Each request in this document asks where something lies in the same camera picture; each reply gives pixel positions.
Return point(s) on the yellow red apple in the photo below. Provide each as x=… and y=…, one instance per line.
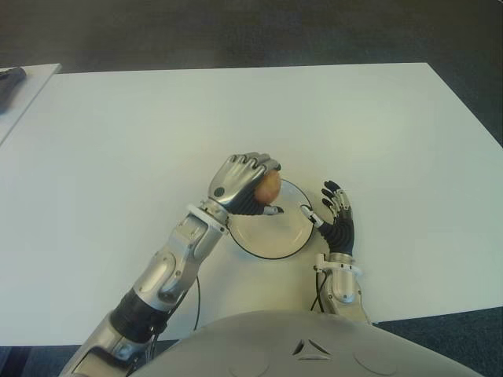
x=269, y=188

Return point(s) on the grey robot torso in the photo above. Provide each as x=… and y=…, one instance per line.
x=306, y=349

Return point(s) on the white side table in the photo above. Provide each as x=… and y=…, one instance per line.
x=37, y=86

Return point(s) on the dark grey object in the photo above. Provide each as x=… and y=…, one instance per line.
x=9, y=82

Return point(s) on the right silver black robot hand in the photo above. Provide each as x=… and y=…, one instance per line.
x=342, y=235

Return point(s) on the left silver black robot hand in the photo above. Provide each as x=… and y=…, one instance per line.
x=233, y=182

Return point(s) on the white plate with black rim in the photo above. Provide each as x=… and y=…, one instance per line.
x=275, y=235

